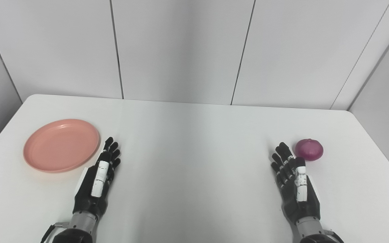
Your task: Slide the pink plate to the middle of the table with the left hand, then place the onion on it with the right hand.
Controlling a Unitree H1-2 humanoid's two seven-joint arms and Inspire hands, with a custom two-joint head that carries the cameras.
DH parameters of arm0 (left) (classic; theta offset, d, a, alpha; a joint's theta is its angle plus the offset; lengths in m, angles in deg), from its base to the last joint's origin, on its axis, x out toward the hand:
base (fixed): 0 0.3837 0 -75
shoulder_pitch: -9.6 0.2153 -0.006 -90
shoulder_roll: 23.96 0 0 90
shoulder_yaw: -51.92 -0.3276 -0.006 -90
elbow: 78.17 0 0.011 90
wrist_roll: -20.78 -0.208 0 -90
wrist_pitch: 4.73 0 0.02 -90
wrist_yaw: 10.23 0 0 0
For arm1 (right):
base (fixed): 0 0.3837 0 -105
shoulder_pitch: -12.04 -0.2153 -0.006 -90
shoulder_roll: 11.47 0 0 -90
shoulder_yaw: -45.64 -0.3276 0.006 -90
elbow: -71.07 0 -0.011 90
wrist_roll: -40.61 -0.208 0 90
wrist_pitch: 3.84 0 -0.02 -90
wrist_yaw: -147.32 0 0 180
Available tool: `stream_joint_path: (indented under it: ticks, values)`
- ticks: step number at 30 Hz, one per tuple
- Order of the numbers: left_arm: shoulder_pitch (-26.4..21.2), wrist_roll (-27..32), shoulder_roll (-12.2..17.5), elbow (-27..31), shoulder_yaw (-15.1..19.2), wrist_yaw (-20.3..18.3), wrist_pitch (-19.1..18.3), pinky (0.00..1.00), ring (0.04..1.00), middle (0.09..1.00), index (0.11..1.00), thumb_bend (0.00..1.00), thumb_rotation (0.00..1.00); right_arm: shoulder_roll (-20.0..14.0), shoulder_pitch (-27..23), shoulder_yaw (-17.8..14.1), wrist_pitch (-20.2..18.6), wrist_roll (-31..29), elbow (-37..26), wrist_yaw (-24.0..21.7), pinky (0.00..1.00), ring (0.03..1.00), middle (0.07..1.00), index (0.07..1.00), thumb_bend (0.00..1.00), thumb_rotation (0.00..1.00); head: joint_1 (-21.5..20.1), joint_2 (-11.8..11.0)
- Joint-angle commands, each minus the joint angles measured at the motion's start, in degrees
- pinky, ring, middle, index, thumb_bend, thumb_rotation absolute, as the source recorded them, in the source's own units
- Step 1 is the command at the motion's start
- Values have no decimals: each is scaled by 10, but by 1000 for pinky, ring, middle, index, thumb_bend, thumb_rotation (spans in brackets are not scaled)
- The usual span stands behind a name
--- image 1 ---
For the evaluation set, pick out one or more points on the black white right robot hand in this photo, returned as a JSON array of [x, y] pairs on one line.
[[304, 204]]

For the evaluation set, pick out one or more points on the red onion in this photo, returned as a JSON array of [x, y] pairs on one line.
[[310, 150]]

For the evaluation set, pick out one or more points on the pink round plate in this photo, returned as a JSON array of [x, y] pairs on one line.
[[61, 145]]

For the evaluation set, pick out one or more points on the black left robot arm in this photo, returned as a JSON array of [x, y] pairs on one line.
[[79, 229]]

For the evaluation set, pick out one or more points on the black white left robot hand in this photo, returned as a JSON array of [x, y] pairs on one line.
[[93, 197]]

